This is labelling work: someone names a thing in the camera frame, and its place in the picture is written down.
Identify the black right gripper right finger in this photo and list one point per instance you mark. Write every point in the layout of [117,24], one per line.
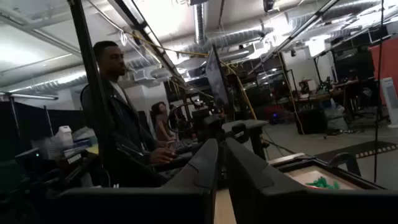
[280,205]

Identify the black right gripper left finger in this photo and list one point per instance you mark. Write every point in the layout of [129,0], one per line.
[186,202]

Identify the person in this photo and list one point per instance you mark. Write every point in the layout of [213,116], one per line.
[124,124]
[161,124]

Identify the black desk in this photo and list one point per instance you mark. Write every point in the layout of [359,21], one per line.
[245,124]

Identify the black speaker box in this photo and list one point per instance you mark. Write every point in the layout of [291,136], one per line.
[311,121]

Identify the hazard-striped black floor mat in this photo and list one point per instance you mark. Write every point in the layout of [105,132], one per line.
[357,149]

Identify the dark flat monitor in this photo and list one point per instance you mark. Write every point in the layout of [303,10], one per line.
[216,81]

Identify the white plastic jug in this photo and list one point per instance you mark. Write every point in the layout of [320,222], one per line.
[65,137]

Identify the white tower fan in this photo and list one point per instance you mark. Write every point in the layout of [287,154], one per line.
[390,102]

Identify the red cloth curtain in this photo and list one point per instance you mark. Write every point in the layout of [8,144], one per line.
[388,62]

